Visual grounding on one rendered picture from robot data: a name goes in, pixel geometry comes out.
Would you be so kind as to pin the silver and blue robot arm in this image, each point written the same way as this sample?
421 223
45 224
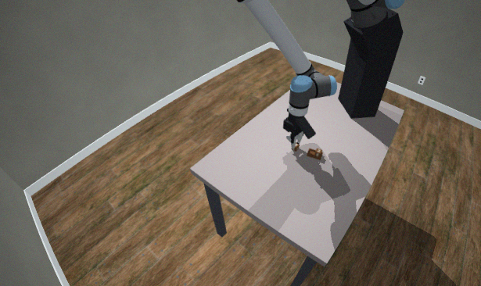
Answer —
364 13

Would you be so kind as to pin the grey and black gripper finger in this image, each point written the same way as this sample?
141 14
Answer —
292 139
300 135

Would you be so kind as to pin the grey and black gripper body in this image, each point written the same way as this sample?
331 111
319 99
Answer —
290 124

